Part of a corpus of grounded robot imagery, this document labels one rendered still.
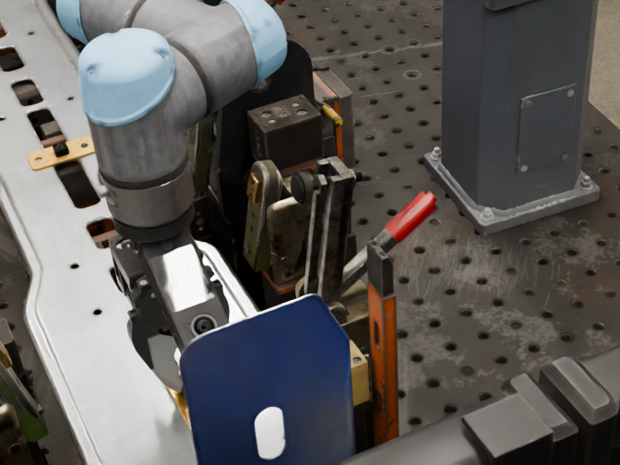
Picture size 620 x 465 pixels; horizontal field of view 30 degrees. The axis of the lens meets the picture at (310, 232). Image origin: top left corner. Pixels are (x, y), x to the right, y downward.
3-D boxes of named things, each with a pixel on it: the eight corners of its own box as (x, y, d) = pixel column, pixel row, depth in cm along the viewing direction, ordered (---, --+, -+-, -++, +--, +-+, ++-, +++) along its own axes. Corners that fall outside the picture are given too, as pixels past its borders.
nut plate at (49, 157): (89, 137, 148) (88, 129, 147) (98, 151, 145) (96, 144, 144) (25, 156, 145) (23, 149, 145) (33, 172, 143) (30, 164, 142)
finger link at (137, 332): (178, 349, 109) (171, 278, 104) (184, 360, 108) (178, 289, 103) (130, 363, 108) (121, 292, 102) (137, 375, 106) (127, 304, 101)
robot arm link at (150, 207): (202, 172, 95) (108, 203, 93) (208, 216, 98) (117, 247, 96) (171, 128, 101) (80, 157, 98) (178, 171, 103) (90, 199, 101)
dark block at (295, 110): (276, 371, 155) (245, 109, 129) (323, 353, 157) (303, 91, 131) (292, 396, 152) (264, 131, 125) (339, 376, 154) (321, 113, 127)
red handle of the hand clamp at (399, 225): (299, 290, 113) (417, 178, 111) (311, 299, 115) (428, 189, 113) (317, 315, 110) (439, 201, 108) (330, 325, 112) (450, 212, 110)
